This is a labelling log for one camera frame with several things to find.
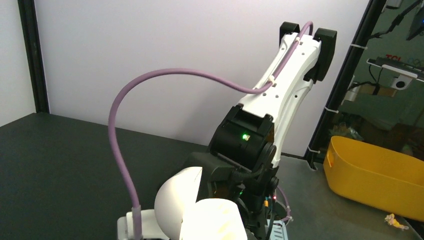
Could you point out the white earbud charging case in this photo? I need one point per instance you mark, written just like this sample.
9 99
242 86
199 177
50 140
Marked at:
181 216

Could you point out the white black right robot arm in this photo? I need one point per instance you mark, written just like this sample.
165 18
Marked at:
242 158

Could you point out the yellow plastic bin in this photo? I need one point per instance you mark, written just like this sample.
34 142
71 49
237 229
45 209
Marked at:
375 176

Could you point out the black keyboard on shelf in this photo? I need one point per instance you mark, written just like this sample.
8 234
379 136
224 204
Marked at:
404 69

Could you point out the black rear right frame post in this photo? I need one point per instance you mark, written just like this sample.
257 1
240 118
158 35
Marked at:
345 75

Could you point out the black frame post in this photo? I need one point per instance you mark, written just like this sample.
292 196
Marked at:
29 24
345 75

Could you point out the black rear left frame post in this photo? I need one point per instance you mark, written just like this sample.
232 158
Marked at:
29 24

